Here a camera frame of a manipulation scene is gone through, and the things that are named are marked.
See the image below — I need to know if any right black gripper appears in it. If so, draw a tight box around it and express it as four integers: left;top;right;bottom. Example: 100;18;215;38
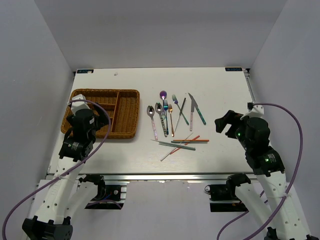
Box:
213;110;251;150

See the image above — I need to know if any knife with green handle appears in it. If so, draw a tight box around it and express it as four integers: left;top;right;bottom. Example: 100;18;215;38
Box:
195;106;207;125

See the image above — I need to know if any knife with pink handle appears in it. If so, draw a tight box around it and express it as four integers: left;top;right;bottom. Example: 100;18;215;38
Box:
188;93;198;131

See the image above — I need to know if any copper metal fork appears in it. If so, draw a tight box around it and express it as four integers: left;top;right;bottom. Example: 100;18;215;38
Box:
168;104;175;137

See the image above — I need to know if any blue metal fork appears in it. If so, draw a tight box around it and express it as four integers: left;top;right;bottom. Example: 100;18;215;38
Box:
163;100;169;135

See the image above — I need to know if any silver spoon pink handle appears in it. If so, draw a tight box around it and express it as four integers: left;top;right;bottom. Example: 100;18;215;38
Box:
146;105;158;141

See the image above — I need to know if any purple bowl spoon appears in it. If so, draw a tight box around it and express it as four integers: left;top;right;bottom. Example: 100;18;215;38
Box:
159;90;167;105

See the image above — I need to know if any silver spoon patterned handle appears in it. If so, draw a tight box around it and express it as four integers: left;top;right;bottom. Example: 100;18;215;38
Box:
155;102;168;137

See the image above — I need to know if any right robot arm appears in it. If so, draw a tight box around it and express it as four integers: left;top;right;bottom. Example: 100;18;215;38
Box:
214;110;315;240

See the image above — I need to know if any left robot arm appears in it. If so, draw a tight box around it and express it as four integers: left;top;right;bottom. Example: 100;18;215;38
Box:
22;104;110;240

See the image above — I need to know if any orange white chopstick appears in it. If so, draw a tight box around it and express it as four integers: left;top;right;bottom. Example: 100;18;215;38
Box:
160;135;200;162

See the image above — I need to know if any woven wicker cutlery basket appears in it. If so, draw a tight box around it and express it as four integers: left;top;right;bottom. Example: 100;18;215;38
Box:
70;88;140;139

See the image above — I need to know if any left blue table sticker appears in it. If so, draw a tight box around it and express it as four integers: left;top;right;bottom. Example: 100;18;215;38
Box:
76;69;94;74

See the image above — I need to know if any blue table sticker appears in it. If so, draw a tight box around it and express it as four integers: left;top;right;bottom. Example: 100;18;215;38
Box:
224;67;243;72
76;69;94;74

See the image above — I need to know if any right blue table sticker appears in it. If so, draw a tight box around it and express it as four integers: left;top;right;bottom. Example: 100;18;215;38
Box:
224;67;243;72

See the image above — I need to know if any orange chopstick long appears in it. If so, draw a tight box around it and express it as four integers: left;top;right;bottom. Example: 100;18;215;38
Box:
171;138;210;143

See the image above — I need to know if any teal chopstick lower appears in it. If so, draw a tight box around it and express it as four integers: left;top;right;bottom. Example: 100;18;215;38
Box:
159;142;196;151

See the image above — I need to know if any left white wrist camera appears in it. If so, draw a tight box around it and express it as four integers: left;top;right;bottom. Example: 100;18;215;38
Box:
67;94;90;115

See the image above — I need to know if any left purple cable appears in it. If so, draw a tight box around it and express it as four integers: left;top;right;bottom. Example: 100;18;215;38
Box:
1;99;112;240

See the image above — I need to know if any aluminium table rail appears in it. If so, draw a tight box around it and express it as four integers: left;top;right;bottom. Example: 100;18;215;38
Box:
243;68;256;103

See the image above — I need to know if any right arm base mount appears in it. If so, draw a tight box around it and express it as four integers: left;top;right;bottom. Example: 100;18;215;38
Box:
204;173;251;213

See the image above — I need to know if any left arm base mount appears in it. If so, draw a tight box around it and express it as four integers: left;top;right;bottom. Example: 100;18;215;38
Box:
78;174;127;210

